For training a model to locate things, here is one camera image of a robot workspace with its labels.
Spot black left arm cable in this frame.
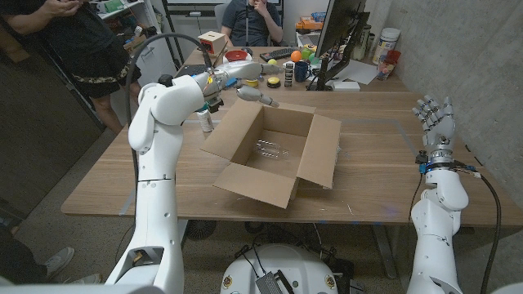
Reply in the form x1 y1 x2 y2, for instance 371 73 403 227
124 32 214 180

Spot orange box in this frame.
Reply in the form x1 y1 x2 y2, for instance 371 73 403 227
296 16 324 32

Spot table leg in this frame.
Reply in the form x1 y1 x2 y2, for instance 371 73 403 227
370 224 398 280

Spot person with grey sneaker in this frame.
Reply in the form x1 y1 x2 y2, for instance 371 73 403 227
0 228 102 286

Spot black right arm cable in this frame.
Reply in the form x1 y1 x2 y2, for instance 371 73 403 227
453 161 502 294

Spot white paper sheet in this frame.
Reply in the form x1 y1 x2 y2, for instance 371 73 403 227
326 59 379 86

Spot grey office chair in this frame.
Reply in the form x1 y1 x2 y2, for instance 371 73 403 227
214 2 230 32

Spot white canister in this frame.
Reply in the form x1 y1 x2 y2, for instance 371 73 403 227
371 27 401 65

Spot wooden box with red face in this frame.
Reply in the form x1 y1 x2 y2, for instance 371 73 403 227
197 30 226 56

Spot flat white box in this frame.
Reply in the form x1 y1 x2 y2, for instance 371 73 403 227
331 80 361 92

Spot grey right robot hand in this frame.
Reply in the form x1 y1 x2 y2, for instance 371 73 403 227
411 95 456 164

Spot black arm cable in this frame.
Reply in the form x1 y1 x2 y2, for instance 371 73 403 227
453 161 502 294
124 32 214 180

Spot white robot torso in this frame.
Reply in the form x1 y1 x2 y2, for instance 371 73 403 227
220 243 339 294

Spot small brown cardboard box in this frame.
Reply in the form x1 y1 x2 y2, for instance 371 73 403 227
122 34 150 56

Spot large open cardboard box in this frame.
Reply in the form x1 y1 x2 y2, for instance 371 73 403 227
199 97 342 209

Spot clear plastic bottle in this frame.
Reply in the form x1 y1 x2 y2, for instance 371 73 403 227
253 138 290 160

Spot dark blue mug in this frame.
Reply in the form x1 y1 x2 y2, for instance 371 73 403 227
293 60 312 83

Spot standing person in black clothes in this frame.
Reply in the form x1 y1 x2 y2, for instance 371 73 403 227
0 0 144 136

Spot red bowl on plate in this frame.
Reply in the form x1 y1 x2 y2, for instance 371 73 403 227
222 52 253 65

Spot seated person in dark shirt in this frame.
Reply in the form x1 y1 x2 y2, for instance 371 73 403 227
220 0 284 47

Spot black laptop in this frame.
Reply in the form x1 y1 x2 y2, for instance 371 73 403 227
174 40 229 78

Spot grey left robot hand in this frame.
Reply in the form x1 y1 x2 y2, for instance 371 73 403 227
199 60 285 109

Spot black computer monitor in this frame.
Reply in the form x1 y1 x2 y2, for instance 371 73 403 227
314 0 371 91

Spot white cabinet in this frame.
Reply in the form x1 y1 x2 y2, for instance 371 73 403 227
96 0 179 123

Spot black keyboard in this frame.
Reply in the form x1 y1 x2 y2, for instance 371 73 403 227
259 47 302 62

